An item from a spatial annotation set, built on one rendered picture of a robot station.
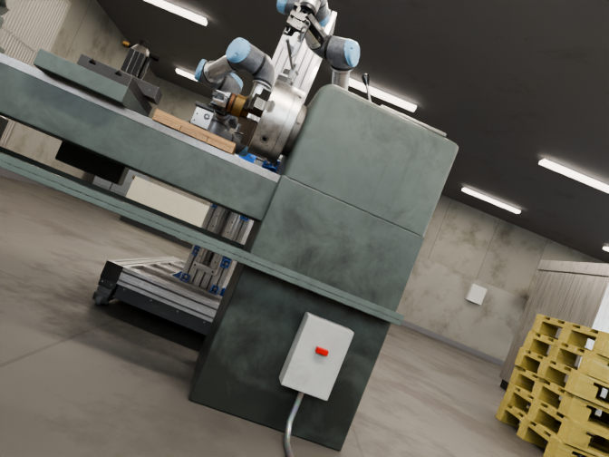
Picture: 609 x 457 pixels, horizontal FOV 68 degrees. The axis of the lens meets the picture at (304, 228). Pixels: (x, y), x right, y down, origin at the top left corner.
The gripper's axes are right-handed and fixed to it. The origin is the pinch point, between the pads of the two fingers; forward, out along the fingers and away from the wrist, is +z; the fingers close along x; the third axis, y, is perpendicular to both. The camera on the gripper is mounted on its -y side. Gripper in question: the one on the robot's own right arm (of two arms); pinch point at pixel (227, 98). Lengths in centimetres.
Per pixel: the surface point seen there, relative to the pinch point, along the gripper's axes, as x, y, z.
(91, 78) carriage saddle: -18.0, 40.8, 19.8
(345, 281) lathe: -49, -67, 19
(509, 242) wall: 160, -629, -767
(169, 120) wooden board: -19.5, 13.7, 14.8
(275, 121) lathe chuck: -3.7, -20.5, 12.1
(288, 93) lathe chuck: 8.9, -21.2, 9.7
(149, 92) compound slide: -9.5, 28.6, -6.2
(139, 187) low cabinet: -45, 134, -605
